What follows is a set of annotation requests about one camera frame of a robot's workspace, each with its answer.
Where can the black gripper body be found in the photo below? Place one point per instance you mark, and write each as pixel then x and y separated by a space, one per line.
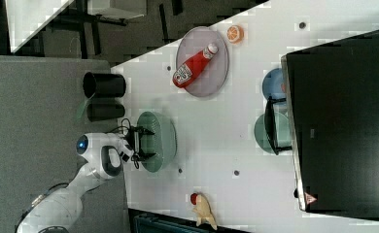
pixel 132 137

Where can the green slotted spatula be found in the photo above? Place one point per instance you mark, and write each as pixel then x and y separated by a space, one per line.
pixel 82 107

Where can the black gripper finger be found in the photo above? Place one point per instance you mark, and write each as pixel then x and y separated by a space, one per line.
pixel 142 130
pixel 145 156

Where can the green plastic strainer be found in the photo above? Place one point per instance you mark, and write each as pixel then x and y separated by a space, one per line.
pixel 162 144

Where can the red ketchup bottle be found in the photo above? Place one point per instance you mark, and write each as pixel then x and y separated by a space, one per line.
pixel 191 69

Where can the beige plush toy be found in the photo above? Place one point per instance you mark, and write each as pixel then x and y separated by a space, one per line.
pixel 203 212

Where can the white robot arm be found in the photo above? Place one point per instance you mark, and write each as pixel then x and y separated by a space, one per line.
pixel 104 154

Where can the blue bin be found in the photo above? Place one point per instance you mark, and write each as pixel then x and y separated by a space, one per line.
pixel 153 224

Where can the black toaster oven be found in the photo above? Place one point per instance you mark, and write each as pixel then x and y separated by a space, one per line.
pixel 332 99

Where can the blue bowl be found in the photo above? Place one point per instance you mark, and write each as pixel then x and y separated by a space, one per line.
pixel 273 87

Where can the green mug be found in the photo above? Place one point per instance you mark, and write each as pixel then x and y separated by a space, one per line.
pixel 283 133

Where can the orange slice toy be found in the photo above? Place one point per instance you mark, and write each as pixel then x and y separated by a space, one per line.
pixel 235 34

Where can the red strawberry toy on table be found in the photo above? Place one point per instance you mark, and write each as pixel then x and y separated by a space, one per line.
pixel 193 198

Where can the grey round plate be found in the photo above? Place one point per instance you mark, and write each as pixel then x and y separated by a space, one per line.
pixel 213 76

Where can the black cup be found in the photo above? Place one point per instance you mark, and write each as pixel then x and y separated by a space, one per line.
pixel 104 85
pixel 104 111

